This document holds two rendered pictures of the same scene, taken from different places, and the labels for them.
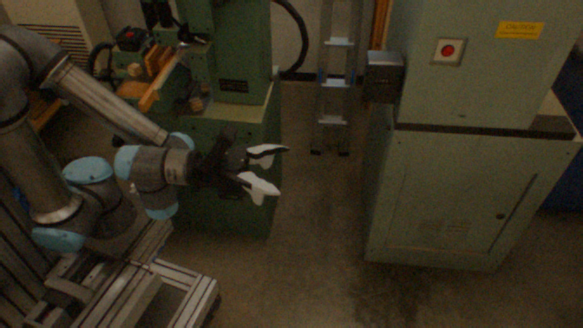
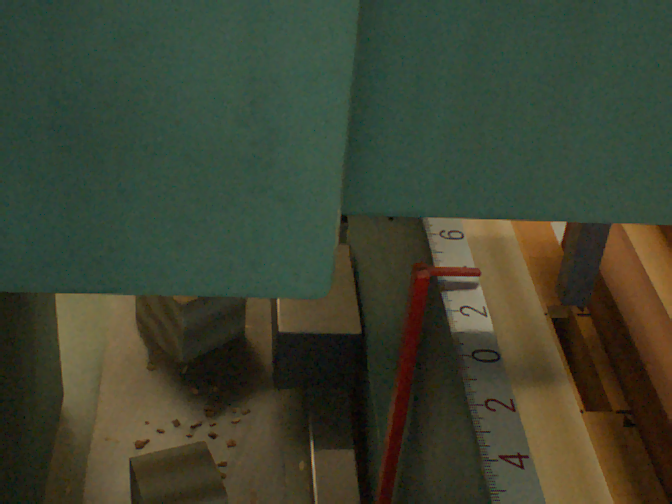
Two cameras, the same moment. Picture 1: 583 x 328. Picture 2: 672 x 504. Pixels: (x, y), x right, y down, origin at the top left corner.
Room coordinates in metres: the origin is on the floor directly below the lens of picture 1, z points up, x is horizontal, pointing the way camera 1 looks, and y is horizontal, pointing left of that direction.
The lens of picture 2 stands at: (1.77, 0.35, 1.15)
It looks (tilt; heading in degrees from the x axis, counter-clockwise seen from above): 35 degrees down; 164
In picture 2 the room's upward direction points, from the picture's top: 6 degrees clockwise
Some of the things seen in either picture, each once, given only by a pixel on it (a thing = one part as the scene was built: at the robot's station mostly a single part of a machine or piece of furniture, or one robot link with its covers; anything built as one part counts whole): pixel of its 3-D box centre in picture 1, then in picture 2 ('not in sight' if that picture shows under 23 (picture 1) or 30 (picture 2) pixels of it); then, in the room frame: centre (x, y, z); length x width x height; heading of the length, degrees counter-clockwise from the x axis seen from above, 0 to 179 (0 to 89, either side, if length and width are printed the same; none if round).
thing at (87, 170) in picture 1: (91, 184); not in sight; (0.76, 0.56, 0.98); 0.13 x 0.12 x 0.14; 174
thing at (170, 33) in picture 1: (173, 36); (559, 69); (1.53, 0.48, 1.03); 0.14 x 0.07 x 0.09; 82
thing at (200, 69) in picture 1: (202, 61); not in sight; (1.35, 0.34, 1.02); 0.09 x 0.07 x 0.12; 172
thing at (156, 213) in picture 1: (160, 189); not in sight; (0.62, 0.30, 1.12); 0.11 x 0.08 x 0.11; 174
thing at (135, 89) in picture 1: (134, 87); not in sight; (1.34, 0.61, 0.91); 0.12 x 0.09 x 0.03; 82
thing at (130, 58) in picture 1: (135, 53); not in sight; (1.60, 0.68, 0.92); 0.15 x 0.13 x 0.09; 172
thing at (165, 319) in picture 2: (195, 104); (190, 299); (1.36, 0.40, 0.82); 0.04 x 0.04 x 0.04; 31
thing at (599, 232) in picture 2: not in sight; (588, 233); (1.53, 0.50, 0.97); 0.01 x 0.01 x 0.05; 82
